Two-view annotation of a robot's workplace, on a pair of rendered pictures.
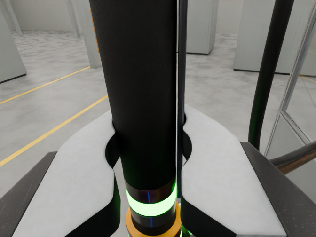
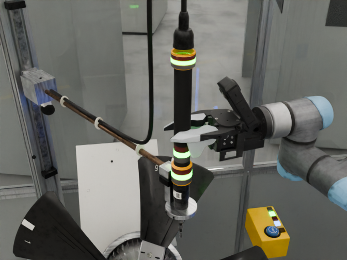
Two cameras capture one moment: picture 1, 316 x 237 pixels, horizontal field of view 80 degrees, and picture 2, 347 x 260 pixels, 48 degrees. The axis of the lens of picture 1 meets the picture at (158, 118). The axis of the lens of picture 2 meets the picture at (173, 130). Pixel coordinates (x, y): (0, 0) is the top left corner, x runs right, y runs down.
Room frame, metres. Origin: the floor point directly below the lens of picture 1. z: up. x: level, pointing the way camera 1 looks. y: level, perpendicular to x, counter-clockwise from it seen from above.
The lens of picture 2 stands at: (0.32, 0.62, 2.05)
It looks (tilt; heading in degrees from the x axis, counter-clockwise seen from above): 31 degrees down; 251
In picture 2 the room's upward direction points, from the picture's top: straight up
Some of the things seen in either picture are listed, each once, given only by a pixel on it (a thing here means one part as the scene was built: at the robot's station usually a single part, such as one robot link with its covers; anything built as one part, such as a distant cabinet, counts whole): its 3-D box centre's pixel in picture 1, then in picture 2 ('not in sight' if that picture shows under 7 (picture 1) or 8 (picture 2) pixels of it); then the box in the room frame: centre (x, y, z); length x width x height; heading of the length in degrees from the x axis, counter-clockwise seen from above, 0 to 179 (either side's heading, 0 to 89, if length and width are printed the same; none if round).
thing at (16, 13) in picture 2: not in sight; (34, 98); (0.37, -0.61, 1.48); 0.05 x 0.03 x 0.62; 25
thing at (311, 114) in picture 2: not in sight; (302, 116); (-0.20, 0.01, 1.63); 0.11 x 0.08 x 0.09; 0
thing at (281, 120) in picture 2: not in sight; (270, 120); (-0.12, 0.00, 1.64); 0.08 x 0.05 x 0.08; 90
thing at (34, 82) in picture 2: not in sight; (38, 86); (0.35, -0.56, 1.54); 0.10 x 0.07 x 0.08; 115
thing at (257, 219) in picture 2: not in sight; (266, 232); (-0.32, -0.22, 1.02); 0.16 x 0.10 x 0.11; 80
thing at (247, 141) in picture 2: not in sight; (237, 130); (-0.04, 0.00, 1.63); 0.12 x 0.08 x 0.09; 0
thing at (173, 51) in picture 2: not in sight; (183, 59); (0.09, 0.01, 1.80); 0.04 x 0.04 x 0.03
